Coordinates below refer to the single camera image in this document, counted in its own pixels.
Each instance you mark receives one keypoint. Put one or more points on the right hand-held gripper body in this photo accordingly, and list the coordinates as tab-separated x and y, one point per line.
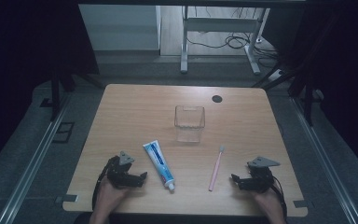
261	179

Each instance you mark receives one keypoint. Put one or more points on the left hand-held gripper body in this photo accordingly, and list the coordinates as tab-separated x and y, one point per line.
121	174

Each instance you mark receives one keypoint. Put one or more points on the white and blue toothpaste tube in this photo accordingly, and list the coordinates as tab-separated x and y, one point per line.
159	163

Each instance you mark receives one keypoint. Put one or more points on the pink toothbrush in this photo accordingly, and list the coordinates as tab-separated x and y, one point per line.
215	172

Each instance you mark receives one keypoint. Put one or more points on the clear square plastic cup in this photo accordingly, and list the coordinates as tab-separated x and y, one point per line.
189	124

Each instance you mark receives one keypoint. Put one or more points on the person's left hand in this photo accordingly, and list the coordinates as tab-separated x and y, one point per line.
108	196

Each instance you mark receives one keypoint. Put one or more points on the person's right hand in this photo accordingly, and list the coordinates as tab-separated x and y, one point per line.
270	203

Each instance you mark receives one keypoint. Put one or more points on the black round table grommet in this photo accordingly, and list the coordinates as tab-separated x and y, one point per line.
217	99

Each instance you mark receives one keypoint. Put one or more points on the black metal stand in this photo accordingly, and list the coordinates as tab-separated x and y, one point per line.
55	93
307	102

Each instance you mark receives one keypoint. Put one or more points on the black floor tape piece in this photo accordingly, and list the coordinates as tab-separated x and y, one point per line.
46	102

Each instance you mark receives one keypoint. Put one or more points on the white power strip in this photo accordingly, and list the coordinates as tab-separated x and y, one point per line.
276	75

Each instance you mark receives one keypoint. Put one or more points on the dark curtain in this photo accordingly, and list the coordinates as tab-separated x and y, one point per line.
28	46
348	62

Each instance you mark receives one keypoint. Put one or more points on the white cabinet panel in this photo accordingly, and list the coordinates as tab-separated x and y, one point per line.
119	28

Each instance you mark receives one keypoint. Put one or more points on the metal floor rail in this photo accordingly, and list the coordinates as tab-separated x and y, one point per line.
32	161
323	155

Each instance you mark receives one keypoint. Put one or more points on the white metal desk frame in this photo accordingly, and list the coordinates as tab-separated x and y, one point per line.
220	24

